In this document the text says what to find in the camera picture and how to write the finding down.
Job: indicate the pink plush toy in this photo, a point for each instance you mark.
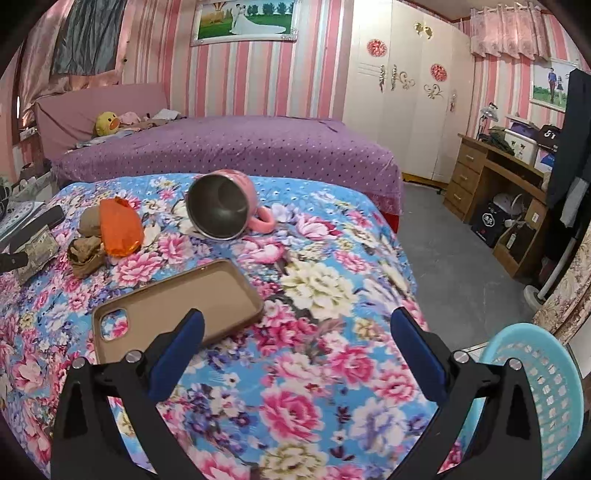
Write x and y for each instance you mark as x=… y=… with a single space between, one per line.
x=129 y=118

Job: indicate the floral blanket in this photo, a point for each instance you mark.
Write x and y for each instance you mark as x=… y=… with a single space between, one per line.
x=300 y=323

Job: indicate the pink metal mug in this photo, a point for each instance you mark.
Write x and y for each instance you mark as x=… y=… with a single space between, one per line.
x=217 y=203

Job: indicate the light blue plastic basket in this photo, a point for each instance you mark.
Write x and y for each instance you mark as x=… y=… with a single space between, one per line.
x=549 y=369

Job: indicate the white storage box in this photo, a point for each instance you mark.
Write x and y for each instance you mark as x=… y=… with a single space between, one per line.
x=519 y=145

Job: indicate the pink covered headboard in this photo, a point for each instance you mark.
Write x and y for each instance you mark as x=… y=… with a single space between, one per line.
x=78 y=115

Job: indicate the long orange plastic wrapper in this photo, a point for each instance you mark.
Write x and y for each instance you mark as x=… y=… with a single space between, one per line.
x=120 y=228

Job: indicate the pink curtain valance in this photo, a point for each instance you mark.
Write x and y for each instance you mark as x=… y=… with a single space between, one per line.
x=508 y=32

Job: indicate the cream wardrobe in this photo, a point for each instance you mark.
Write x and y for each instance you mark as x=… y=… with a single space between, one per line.
x=392 y=115

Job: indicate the framed wedding picture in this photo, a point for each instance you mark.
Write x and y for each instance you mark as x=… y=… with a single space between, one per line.
x=244 y=21

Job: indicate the desk lamp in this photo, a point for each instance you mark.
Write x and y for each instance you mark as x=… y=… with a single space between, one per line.
x=487 y=115

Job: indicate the purple dotted bed sheet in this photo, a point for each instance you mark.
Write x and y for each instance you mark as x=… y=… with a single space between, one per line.
x=254 y=147

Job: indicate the dark hanging coat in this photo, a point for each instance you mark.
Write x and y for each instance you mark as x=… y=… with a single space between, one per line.
x=570 y=147

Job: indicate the brown folded cloth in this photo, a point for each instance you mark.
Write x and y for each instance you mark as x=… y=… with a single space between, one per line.
x=90 y=221

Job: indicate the white fan stand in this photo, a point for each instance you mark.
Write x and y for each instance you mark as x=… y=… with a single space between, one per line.
x=538 y=293

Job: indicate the floral fabric cover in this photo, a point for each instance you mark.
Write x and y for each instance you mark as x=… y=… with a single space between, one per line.
x=570 y=295

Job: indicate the black box under desk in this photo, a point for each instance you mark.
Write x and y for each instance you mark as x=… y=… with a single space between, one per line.
x=487 y=221

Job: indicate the pink and grey curtain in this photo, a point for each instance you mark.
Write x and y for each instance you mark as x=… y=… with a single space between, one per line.
x=78 y=41

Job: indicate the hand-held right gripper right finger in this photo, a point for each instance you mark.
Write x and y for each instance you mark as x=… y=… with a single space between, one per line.
x=418 y=355

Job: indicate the polka dotted cloth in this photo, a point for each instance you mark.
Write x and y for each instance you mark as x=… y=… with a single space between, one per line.
x=21 y=217

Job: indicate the framed couple photo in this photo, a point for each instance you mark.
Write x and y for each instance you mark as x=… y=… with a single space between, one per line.
x=551 y=85

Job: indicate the brown phone case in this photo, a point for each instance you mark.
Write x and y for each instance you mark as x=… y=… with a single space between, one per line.
x=221 y=295

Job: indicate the black glasses case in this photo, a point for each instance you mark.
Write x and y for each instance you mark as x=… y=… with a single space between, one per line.
x=46 y=218

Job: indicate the yellow duck plush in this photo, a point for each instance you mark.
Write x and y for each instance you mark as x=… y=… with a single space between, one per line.
x=107 y=123

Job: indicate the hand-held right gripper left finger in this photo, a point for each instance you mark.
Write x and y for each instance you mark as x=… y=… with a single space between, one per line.
x=178 y=355

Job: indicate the crumpled brown paper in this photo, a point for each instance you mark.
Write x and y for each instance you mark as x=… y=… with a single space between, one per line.
x=85 y=256

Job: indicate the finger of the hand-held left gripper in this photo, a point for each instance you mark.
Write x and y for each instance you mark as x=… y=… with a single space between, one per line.
x=11 y=262

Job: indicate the wooden desk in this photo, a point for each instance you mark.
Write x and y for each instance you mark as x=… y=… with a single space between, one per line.
x=471 y=175

